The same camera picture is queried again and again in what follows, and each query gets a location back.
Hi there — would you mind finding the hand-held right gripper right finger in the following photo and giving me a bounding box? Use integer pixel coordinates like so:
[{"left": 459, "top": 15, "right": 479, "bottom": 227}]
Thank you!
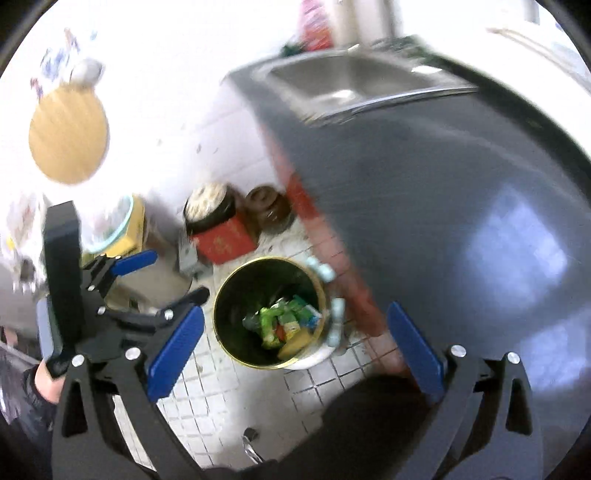
[{"left": 387, "top": 302, "right": 544, "bottom": 480}]

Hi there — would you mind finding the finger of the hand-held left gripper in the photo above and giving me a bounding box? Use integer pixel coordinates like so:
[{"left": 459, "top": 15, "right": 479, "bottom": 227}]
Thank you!
[
  {"left": 82, "top": 250, "right": 159, "bottom": 302},
  {"left": 104, "top": 286, "right": 210, "bottom": 325}
]

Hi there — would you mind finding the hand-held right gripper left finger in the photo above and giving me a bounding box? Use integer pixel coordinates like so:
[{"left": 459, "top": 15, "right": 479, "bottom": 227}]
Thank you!
[{"left": 51, "top": 305, "right": 206, "bottom": 480}]

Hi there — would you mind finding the gold rimmed trash bin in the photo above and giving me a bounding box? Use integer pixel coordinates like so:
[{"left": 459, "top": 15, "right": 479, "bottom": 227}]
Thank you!
[{"left": 212, "top": 257, "right": 329, "bottom": 371}]

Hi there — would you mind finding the green snack bag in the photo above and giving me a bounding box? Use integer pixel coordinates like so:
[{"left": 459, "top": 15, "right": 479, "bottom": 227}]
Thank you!
[{"left": 259, "top": 305, "right": 296, "bottom": 350}]

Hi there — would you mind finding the yellow tape ring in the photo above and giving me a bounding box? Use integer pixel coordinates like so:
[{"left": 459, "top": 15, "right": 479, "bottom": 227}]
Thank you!
[{"left": 278, "top": 330, "right": 318, "bottom": 360}]

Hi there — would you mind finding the person's left forearm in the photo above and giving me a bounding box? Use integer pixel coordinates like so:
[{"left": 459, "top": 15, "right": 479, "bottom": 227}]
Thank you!
[{"left": 0, "top": 364, "right": 58, "bottom": 437}]

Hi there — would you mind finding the person's left hand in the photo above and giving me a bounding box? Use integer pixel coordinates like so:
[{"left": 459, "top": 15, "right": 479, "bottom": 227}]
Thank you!
[{"left": 34, "top": 360, "right": 66, "bottom": 403}]

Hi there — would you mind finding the yellow box with glass bowl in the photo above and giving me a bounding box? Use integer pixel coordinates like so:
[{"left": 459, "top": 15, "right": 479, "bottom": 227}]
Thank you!
[{"left": 82, "top": 194, "right": 147, "bottom": 256}]

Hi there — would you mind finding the small grey box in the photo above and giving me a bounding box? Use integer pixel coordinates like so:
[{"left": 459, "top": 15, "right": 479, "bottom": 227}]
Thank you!
[{"left": 177, "top": 240, "right": 200, "bottom": 275}]

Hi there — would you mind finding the red box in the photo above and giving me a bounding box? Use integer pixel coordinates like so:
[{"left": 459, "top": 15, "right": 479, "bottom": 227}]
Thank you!
[{"left": 190, "top": 217, "right": 258, "bottom": 265}]

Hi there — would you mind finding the white plastic bottle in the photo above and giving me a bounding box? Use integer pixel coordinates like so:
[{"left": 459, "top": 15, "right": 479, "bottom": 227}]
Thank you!
[{"left": 305, "top": 257, "right": 347, "bottom": 348}]

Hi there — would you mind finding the dark lidded jar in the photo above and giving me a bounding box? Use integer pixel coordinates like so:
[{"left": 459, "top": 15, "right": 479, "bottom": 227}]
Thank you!
[{"left": 183, "top": 183, "right": 237, "bottom": 235}]

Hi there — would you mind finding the person's dark clothing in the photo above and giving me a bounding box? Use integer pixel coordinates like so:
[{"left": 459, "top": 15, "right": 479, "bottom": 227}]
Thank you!
[{"left": 208, "top": 373, "right": 444, "bottom": 480}]

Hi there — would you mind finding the brown clay pot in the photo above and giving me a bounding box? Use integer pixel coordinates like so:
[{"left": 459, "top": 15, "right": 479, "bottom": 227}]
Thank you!
[{"left": 244, "top": 185, "right": 295, "bottom": 234}]

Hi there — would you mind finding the round wooden board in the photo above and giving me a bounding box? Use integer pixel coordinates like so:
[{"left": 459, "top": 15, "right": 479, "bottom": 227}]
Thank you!
[{"left": 28, "top": 85, "right": 110, "bottom": 186}]

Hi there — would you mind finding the red cabinet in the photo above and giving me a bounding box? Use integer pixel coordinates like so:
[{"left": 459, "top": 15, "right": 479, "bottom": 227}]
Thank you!
[{"left": 270, "top": 138, "right": 407, "bottom": 372}]

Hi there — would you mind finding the steel sink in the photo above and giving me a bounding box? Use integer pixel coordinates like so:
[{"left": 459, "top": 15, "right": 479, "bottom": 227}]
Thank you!
[{"left": 256, "top": 50, "right": 478, "bottom": 126}]

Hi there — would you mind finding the red packet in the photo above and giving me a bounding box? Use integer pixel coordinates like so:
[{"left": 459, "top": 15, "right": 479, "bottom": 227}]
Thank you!
[{"left": 299, "top": 0, "right": 335, "bottom": 52}]

